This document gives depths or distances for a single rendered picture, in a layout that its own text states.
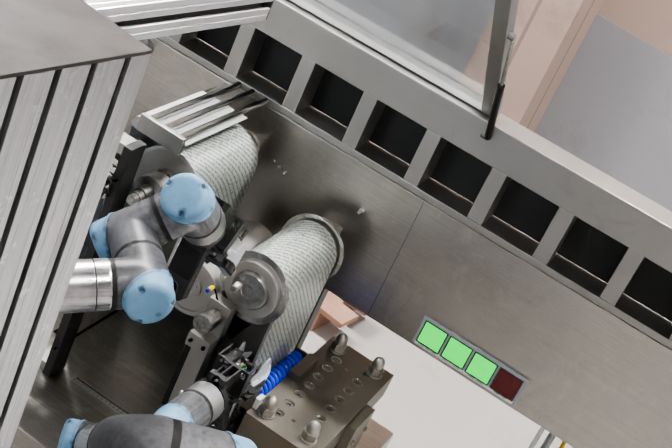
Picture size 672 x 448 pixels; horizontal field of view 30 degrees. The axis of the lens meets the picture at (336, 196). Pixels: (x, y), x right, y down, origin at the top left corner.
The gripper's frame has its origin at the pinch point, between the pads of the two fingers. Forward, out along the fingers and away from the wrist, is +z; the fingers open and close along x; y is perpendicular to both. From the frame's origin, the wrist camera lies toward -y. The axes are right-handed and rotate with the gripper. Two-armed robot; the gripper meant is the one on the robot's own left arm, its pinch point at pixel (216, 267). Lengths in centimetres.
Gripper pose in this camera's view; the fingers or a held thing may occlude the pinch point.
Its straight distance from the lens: 220.2
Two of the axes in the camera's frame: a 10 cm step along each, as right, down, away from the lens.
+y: 5.6, -8.0, 2.2
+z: 0.8, 3.2, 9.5
